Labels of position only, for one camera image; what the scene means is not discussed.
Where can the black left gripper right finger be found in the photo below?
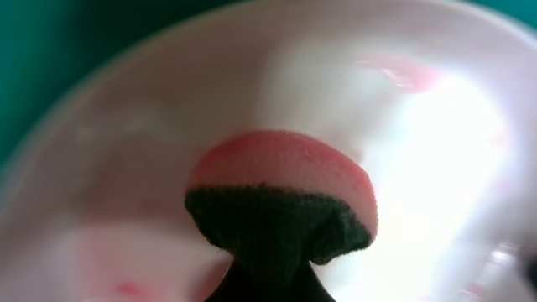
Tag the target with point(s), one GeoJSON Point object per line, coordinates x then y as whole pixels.
{"type": "Point", "coordinates": [305, 286]}

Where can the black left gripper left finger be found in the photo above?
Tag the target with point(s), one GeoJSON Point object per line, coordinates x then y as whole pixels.
{"type": "Point", "coordinates": [244, 281]}

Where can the white plastic plate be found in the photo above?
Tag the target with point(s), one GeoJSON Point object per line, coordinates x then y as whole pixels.
{"type": "Point", "coordinates": [436, 100]}

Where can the teal plastic tray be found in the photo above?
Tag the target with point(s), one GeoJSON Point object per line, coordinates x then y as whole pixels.
{"type": "Point", "coordinates": [48, 47]}

